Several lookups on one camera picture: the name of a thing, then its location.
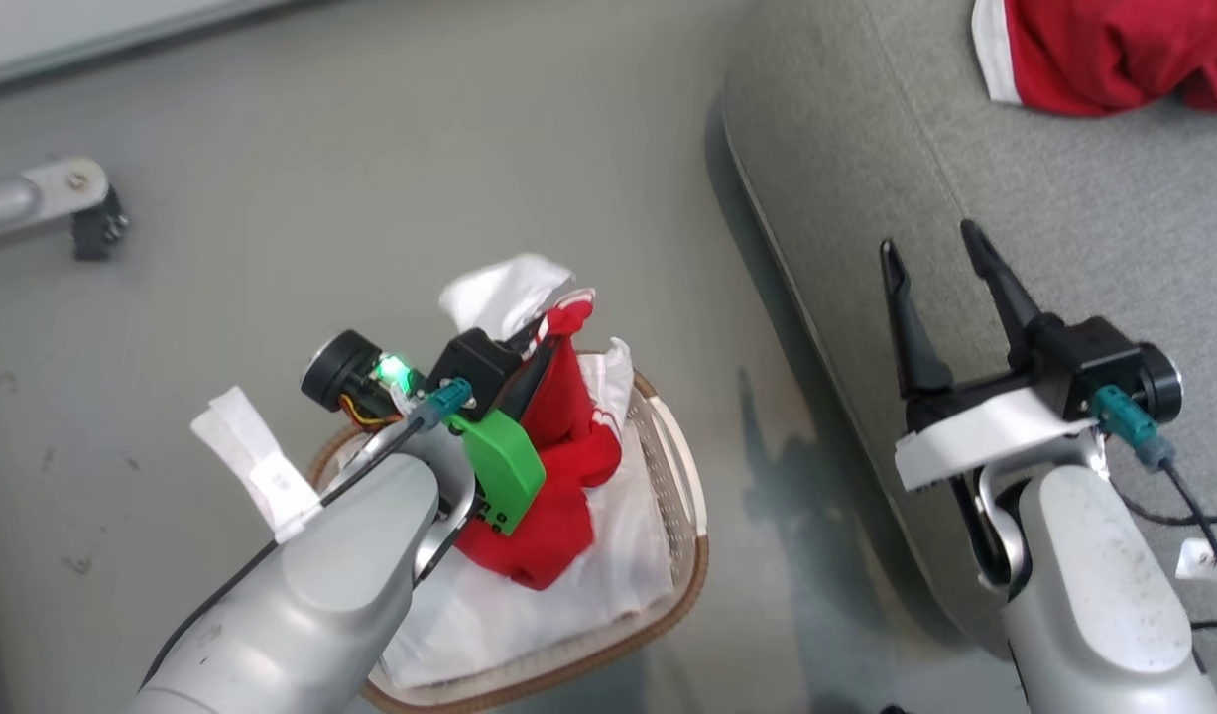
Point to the black caster wheel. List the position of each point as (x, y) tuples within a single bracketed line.
[(97, 226)]

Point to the white garment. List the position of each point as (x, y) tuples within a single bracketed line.
[(529, 605)]

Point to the black wrist camera unit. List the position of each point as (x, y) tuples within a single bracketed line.
[(1094, 347), (474, 362)]

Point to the red jersey white stripes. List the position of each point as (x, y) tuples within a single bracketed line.
[(558, 466)]

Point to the black left wrist camera unit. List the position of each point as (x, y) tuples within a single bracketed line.
[(474, 362)]

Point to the white laundry basket brown rim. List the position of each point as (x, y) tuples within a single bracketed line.
[(683, 516)]

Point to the black right wrist camera unit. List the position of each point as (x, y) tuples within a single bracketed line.
[(1094, 347)]

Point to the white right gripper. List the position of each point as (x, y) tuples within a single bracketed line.
[(975, 436)]

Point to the grey fabric sofa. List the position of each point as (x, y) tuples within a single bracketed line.
[(866, 149)]

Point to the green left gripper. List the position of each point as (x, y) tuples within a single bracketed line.
[(504, 466)]

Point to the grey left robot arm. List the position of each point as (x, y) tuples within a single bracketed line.
[(310, 595)]

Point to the grey partition foot bar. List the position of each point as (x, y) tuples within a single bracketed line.
[(23, 198)]

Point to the red shorts white hem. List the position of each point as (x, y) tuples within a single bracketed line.
[(1094, 50)]

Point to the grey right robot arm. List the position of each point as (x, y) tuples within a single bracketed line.
[(1094, 595)]

